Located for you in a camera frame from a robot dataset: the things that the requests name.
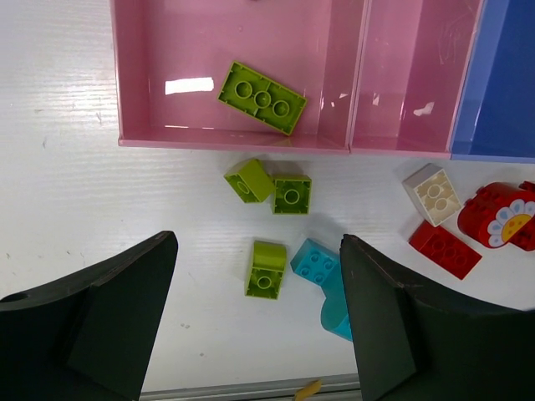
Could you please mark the red flower lego piece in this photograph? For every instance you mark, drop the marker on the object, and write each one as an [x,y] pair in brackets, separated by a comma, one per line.
[500,213]

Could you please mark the dark blue container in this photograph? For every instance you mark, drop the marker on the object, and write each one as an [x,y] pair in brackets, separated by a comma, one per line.
[495,121]

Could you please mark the red curved lego piece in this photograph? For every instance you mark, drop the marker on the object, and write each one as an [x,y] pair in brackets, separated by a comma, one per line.
[527,186]

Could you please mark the teal lego piece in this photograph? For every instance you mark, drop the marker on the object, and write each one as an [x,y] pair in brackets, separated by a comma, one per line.
[317,264]

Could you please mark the green 2x4 lego brick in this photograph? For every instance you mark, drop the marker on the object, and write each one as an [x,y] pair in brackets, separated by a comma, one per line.
[262,98]

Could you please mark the large pink container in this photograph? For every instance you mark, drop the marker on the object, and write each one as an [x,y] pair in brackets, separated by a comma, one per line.
[171,58]

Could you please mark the red 2x4 lego brick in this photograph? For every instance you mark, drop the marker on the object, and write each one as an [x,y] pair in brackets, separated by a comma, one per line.
[444,249]

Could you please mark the aluminium rail front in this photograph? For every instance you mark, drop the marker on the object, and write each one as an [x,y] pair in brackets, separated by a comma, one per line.
[334,387]

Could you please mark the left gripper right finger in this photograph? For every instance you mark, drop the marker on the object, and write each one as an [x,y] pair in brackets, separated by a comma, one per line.
[415,339]

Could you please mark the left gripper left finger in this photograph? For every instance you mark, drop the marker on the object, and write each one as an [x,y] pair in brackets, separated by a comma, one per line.
[88,335]

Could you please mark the small pink container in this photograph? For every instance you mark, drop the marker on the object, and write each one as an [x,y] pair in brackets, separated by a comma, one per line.
[412,70]

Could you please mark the white lego brick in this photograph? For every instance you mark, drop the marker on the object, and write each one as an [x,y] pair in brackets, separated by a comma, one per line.
[432,194]

